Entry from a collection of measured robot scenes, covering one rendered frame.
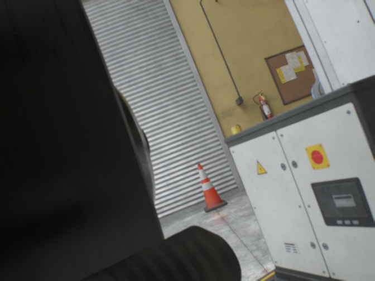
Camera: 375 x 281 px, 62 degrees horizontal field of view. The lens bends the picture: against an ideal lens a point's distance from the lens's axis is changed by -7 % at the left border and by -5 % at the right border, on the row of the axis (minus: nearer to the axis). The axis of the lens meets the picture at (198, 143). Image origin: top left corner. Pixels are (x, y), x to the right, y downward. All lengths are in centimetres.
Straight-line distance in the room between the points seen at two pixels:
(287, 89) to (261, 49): 85
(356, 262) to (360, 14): 75
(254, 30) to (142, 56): 204
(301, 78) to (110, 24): 350
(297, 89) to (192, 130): 201
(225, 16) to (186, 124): 209
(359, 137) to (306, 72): 549
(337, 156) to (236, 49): 528
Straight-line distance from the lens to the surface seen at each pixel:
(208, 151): 551
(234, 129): 526
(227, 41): 600
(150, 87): 566
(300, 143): 84
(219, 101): 568
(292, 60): 616
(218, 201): 495
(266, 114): 568
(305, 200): 91
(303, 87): 610
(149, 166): 25
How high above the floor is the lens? 82
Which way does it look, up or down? 2 degrees up
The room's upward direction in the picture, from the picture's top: 21 degrees counter-clockwise
